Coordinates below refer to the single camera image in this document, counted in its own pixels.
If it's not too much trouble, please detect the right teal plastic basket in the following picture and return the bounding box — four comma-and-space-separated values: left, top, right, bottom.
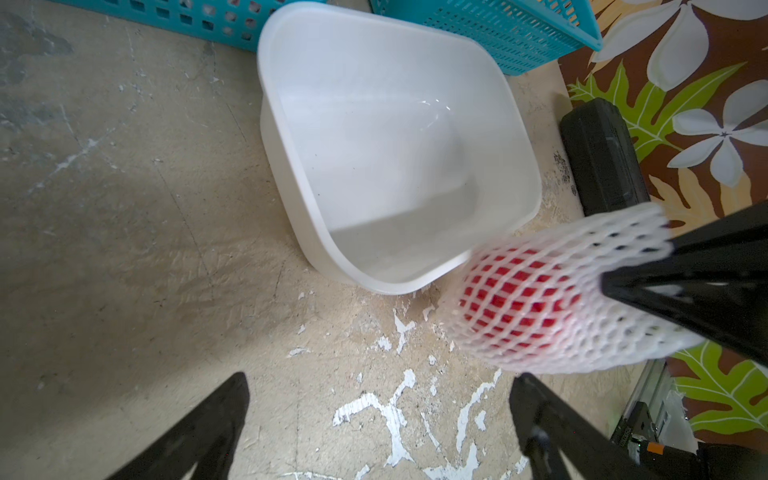
370, 0, 603, 76

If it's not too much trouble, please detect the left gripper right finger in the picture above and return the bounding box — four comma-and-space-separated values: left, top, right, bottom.
509, 373, 658, 479

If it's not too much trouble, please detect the black case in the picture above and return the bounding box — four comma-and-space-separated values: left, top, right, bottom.
559, 98, 650, 216

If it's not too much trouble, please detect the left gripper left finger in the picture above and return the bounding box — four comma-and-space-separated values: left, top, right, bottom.
110, 372, 250, 479

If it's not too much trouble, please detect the left teal plastic basket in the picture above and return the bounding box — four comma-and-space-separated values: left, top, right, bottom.
59, 0, 293, 52

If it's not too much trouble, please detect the teal plastic basket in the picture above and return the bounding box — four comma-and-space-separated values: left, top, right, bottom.
59, 0, 293, 52
370, 0, 603, 76

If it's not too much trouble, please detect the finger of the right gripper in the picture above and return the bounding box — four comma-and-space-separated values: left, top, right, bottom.
601, 201, 767, 366

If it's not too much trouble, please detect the white plastic tub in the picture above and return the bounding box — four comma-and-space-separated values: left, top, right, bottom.
257, 2, 542, 295

